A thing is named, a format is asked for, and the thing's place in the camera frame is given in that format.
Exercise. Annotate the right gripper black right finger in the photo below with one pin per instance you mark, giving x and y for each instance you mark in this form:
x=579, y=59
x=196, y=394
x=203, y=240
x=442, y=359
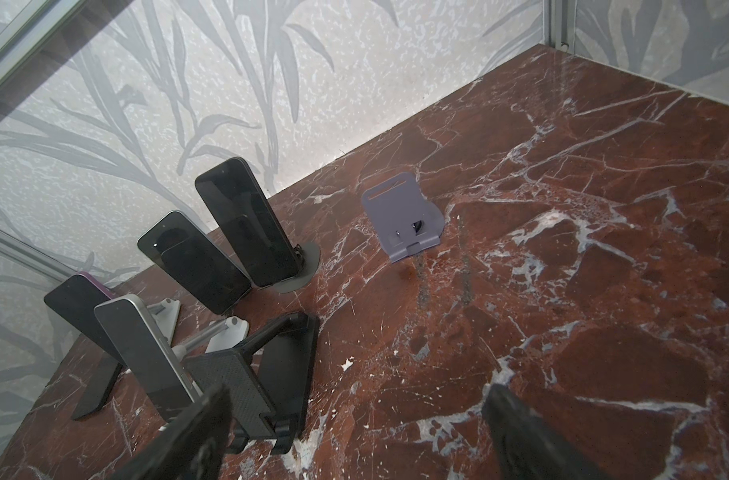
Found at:
x=528, y=448

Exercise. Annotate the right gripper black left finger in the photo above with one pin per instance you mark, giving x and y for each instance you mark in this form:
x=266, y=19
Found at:
x=192, y=446

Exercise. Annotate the black folding phone stand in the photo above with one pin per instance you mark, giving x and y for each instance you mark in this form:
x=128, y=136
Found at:
x=269, y=377

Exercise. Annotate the grey purple phone stand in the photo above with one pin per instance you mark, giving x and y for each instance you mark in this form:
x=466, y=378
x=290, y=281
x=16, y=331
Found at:
x=405, y=222

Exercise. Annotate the white silver phone stand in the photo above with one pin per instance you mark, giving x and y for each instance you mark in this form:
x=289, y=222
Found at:
x=216, y=337

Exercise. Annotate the white phone stand far left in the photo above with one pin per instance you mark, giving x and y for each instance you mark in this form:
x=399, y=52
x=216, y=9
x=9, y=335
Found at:
x=163, y=319

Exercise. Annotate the phone with white edge far-left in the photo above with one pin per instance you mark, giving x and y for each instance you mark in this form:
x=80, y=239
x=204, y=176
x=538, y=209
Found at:
x=74, y=300

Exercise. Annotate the black phone back middle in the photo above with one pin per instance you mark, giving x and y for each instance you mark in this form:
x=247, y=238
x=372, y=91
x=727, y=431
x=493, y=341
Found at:
x=188, y=256

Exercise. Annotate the black phone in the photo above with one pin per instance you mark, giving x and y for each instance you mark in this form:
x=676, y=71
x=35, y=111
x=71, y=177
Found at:
x=188, y=256
x=238, y=204

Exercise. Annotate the grey round base phone stand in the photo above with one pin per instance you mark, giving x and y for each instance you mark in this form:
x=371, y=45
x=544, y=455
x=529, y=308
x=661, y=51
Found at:
x=309, y=255

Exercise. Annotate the black phone back right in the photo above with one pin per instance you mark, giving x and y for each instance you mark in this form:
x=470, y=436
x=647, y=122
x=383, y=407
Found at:
x=238, y=204

